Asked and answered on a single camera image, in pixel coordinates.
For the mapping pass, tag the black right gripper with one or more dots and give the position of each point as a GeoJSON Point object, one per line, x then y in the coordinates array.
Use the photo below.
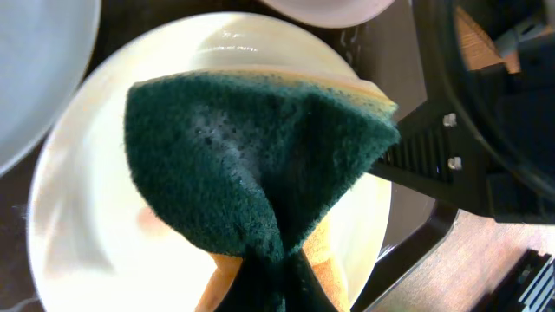
{"type": "Point", "coordinates": [484, 143]}

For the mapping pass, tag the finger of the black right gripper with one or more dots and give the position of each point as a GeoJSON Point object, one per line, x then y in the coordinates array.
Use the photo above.
{"type": "Point", "coordinates": [528, 287]}

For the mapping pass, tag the pink plate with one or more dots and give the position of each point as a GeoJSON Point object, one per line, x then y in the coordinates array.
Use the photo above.
{"type": "Point", "coordinates": [330, 14]}

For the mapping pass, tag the green and yellow sponge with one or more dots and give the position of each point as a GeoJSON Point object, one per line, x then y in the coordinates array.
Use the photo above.
{"type": "Point", "coordinates": [245, 164]}

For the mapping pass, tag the cream plate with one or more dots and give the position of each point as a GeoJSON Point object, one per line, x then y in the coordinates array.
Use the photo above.
{"type": "Point", "coordinates": [94, 243]}

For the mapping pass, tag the pale green plate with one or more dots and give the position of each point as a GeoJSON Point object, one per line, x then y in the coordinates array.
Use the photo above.
{"type": "Point", "coordinates": [46, 46]}

